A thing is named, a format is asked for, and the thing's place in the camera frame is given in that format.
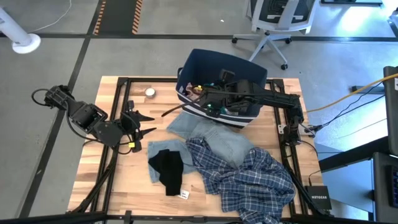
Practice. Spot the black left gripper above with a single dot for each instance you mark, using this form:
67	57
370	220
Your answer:
132	124

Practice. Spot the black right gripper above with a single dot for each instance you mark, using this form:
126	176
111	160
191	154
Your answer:
234	95

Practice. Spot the blue plaid shirt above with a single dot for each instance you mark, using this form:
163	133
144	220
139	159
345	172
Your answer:
248	180

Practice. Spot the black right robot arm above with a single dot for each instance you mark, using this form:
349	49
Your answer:
280	98

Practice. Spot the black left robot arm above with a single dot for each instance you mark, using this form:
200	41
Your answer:
84	116

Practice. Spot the teal knit garment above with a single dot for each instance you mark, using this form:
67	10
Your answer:
214	108

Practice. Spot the navy white-striped fabric basket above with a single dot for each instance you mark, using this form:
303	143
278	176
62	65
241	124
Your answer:
205	65

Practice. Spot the light blue denim jeans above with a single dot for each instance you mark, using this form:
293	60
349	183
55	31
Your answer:
224	140

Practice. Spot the black garment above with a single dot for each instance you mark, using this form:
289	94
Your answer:
169	171

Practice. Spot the white paper label tag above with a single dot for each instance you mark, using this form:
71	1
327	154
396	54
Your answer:
184	194

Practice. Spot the white office chair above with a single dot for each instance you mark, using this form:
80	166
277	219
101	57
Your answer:
280	18

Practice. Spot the black hazard-striped floor mat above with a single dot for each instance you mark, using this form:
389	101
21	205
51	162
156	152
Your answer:
118	15

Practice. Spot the black desk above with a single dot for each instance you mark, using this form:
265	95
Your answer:
351	155

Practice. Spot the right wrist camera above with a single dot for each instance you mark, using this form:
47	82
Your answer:
227	75

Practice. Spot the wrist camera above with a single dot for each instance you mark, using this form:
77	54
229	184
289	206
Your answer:
227	75
130	105

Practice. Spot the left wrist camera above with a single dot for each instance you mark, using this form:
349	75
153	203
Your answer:
130	105

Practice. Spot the black table frame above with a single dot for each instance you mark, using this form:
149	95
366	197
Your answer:
149	80

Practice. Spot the black network switch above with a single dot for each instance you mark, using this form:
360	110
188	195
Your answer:
318	197

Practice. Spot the white post with round base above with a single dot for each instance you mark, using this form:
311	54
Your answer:
21	39

